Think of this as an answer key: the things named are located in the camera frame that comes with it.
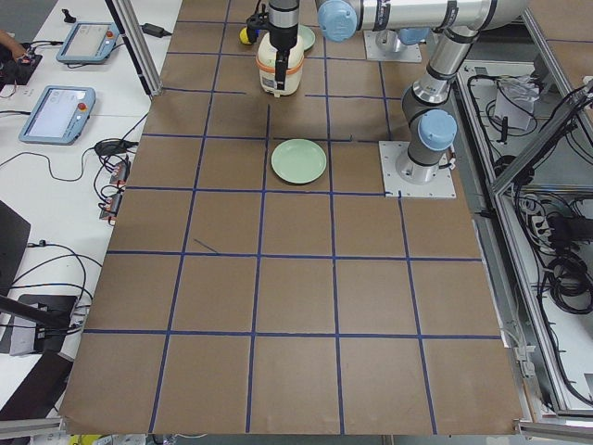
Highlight green plate left side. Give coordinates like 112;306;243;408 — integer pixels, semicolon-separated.
271;139;327;184

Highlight aluminium frame post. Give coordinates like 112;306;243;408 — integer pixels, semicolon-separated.
105;0;163;97

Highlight green plate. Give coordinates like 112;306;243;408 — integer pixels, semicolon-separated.
271;139;327;184
298;24;316;51

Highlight blue teach pendant near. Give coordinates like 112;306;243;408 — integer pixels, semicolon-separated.
19;85;96;146

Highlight yellow toy potato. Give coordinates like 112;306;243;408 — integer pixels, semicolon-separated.
239;27;253;45

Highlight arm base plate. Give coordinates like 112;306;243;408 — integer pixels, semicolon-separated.
379;141;457;199
364;30;423;63

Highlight green plate right side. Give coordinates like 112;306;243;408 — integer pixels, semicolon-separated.
298;24;316;51

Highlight blue teach pendant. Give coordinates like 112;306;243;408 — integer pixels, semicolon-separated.
56;22;120;64
19;85;96;146

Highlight black power adapter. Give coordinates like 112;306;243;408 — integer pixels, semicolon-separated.
141;23;172;38

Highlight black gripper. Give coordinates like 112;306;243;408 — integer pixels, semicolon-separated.
246;0;299;91

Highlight blue teach pendant far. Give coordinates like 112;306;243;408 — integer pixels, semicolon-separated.
56;22;120;64

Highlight white rice cooker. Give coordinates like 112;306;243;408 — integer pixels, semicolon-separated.
256;31;306;98

